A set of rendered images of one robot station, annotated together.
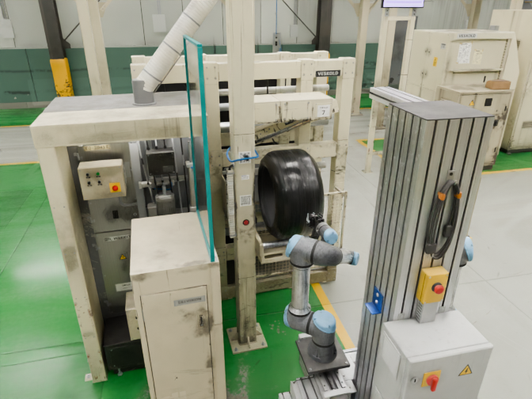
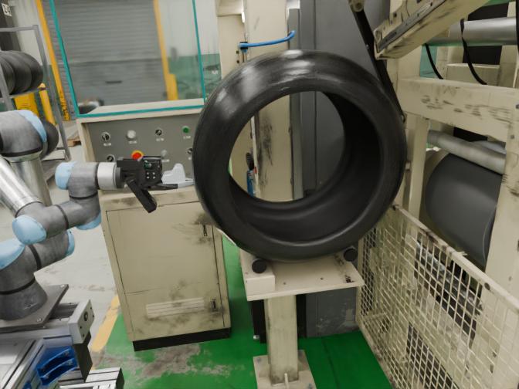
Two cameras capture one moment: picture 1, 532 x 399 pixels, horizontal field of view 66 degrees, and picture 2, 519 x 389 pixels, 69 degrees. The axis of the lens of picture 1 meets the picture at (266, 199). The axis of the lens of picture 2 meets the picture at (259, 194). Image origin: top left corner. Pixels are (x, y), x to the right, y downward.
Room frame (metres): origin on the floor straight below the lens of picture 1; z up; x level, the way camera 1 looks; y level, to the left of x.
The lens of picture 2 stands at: (2.62, -1.25, 1.51)
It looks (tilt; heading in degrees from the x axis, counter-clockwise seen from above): 21 degrees down; 100
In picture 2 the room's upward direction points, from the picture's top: 4 degrees counter-clockwise
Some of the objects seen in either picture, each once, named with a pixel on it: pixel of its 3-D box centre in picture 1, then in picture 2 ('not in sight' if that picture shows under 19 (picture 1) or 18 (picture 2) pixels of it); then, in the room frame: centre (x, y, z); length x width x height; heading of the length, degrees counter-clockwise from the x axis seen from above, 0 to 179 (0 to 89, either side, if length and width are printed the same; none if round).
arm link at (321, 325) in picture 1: (322, 326); (11, 262); (1.61, -0.29, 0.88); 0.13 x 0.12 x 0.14; 62
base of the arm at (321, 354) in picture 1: (322, 344); (18, 292); (1.60, -0.29, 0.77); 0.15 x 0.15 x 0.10
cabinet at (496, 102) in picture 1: (465, 128); not in sight; (6.28, -3.11, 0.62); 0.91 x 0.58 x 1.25; 103
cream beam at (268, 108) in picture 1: (285, 108); not in sight; (2.85, -0.13, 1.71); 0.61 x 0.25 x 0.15; 106
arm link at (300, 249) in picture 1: (301, 285); (33, 192); (1.67, -0.18, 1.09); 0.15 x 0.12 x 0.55; 62
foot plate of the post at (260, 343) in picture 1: (246, 336); (283, 372); (2.45, 0.15, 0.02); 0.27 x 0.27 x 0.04; 16
